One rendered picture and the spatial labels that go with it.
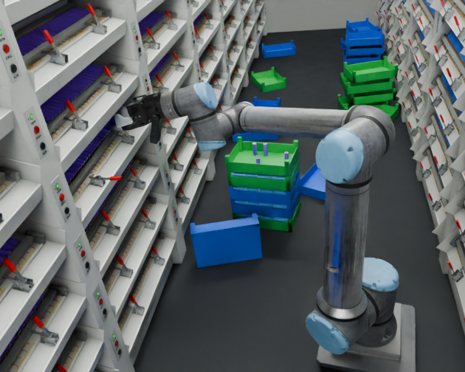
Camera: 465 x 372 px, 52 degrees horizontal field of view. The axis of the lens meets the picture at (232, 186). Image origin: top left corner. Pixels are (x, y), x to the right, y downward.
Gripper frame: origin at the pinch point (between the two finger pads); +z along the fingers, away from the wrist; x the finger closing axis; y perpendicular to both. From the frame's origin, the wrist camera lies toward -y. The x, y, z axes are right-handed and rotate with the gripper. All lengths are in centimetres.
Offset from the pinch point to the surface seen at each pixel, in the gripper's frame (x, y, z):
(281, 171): -41, -56, -39
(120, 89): -0.9, 11.8, -7.3
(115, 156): 10.2, -6.0, -0.4
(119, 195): 9.2, -21.8, 6.8
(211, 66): -127, -26, 3
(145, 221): -1.9, -41.7, 10.4
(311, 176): -90, -91, -41
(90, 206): 37.3, -7.5, -2.9
